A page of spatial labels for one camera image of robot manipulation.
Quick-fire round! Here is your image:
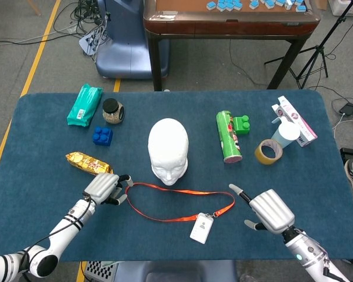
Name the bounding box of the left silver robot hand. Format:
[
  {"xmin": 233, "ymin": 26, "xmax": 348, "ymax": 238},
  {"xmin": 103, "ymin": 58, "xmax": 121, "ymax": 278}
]
[{"xmin": 84, "ymin": 172, "xmax": 134, "ymax": 206}]

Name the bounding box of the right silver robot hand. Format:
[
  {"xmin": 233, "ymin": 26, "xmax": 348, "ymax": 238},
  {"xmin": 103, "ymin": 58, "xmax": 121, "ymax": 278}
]
[{"xmin": 228, "ymin": 183, "xmax": 296, "ymax": 235}]

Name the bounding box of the white ID badge holder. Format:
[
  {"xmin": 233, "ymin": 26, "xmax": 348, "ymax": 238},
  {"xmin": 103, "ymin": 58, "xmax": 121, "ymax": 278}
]
[{"xmin": 189, "ymin": 211, "xmax": 215, "ymax": 244}]

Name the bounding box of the orange lanyard strap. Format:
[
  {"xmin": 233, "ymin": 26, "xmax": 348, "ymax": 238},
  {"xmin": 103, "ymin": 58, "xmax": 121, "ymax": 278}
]
[{"xmin": 125, "ymin": 182, "xmax": 236, "ymax": 223}]

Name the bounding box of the white foam mannequin head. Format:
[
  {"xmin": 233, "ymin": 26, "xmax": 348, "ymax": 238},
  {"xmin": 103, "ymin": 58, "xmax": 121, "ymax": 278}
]
[{"xmin": 148, "ymin": 117, "xmax": 190, "ymax": 186}]

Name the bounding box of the gold yellow biscuit pack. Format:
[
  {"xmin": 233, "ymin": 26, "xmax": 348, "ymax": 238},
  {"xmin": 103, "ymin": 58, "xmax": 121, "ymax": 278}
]
[{"xmin": 65, "ymin": 151, "xmax": 114, "ymax": 176}]

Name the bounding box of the blue toy building brick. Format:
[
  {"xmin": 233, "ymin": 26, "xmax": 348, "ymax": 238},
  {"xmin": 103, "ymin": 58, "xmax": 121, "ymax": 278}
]
[{"xmin": 92, "ymin": 126, "xmax": 114, "ymax": 147}]

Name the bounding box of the dark blue table cloth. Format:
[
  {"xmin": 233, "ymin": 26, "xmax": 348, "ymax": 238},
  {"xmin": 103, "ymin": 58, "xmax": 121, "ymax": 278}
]
[{"xmin": 0, "ymin": 89, "xmax": 353, "ymax": 264}]

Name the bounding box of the yellow packing tape roll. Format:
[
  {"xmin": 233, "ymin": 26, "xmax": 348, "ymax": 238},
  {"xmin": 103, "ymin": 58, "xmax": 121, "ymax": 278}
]
[{"xmin": 254, "ymin": 139, "xmax": 284, "ymax": 165}]

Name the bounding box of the glass jar with black lid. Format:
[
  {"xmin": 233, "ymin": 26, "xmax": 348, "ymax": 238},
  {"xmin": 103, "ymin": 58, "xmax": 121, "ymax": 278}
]
[{"xmin": 102, "ymin": 98, "xmax": 125, "ymax": 125}]

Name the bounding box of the light blue paper cup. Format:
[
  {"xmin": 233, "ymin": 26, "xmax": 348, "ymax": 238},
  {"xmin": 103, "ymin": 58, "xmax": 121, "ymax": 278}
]
[{"xmin": 271, "ymin": 122, "xmax": 301, "ymax": 149}]

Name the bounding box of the black white checkerboard panel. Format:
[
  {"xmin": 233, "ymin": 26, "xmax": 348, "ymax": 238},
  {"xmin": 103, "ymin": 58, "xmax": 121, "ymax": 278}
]
[{"xmin": 84, "ymin": 260, "xmax": 120, "ymax": 282}]

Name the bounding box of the teal wet wipes pack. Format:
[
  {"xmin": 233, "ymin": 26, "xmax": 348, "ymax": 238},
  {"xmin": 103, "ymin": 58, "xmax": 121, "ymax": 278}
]
[{"xmin": 66, "ymin": 83, "xmax": 103, "ymax": 127}]

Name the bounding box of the green chips can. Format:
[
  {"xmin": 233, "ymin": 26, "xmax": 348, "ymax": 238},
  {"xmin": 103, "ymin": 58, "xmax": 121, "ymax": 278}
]
[{"xmin": 215, "ymin": 110, "xmax": 243, "ymax": 164}]

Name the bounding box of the green toy building brick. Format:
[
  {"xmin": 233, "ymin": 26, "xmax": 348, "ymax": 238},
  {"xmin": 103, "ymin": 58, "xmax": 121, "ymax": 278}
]
[{"xmin": 232, "ymin": 115, "xmax": 251, "ymax": 136}]

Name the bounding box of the white pink carton box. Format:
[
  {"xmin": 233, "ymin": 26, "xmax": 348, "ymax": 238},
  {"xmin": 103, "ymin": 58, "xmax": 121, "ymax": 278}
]
[{"xmin": 271, "ymin": 96, "xmax": 318, "ymax": 148}]

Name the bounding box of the grey blue robot torso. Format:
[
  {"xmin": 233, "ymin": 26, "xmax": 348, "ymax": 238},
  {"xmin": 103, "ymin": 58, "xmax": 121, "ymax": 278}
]
[{"xmin": 117, "ymin": 260, "xmax": 239, "ymax": 282}]

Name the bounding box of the white power strip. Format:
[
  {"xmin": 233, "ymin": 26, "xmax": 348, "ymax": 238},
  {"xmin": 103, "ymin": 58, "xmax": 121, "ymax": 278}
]
[{"xmin": 78, "ymin": 28, "xmax": 106, "ymax": 56}]

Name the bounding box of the black tripod stand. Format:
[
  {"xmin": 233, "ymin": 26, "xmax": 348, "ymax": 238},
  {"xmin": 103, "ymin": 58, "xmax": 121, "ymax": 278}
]
[{"xmin": 264, "ymin": 0, "xmax": 353, "ymax": 90}]

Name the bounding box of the brown mahjong table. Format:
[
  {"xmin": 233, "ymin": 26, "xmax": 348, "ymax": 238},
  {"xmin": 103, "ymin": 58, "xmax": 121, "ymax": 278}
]
[{"xmin": 143, "ymin": 0, "xmax": 321, "ymax": 92}]

